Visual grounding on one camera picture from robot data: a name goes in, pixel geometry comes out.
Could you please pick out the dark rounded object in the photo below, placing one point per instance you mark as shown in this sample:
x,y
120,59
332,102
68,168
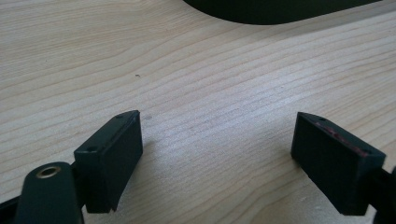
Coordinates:
x,y
274,11

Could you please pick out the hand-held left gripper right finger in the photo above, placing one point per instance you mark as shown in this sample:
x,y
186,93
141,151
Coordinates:
x,y
336,168

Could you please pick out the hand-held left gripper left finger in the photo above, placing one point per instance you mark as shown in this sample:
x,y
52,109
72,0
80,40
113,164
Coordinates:
x,y
109,165

